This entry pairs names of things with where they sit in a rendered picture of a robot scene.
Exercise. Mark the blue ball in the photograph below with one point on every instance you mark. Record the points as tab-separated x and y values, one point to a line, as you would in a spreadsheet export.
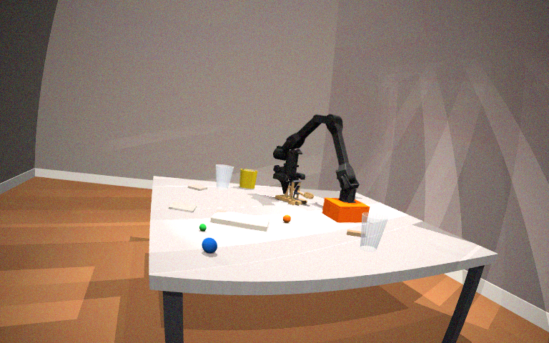
209	245

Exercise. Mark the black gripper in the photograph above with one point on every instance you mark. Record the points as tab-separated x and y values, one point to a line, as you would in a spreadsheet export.
290	172

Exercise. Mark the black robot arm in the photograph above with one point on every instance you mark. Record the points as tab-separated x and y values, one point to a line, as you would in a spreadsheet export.
345	173

